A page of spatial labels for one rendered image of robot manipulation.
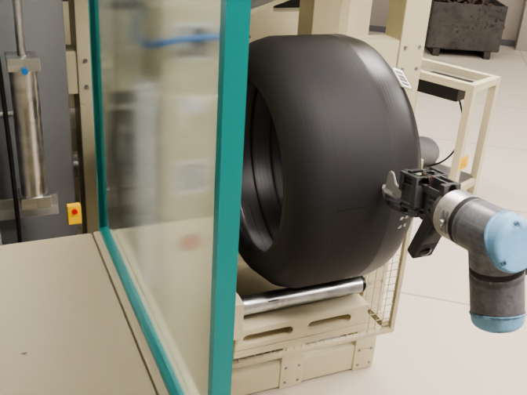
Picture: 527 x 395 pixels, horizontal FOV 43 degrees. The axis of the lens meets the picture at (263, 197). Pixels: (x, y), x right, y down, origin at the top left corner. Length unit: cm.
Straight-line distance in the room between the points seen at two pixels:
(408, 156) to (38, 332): 85
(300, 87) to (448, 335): 202
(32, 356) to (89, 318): 9
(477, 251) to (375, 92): 46
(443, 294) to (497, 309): 230
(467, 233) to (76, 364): 65
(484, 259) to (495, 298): 7
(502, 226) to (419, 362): 193
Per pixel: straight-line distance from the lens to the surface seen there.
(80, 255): 107
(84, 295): 98
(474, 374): 303
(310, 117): 136
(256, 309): 159
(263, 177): 191
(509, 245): 112
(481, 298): 119
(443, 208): 120
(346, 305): 170
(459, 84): 418
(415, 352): 306
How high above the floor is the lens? 181
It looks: 25 degrees down
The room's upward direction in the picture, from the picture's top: 4 degrees clockwise
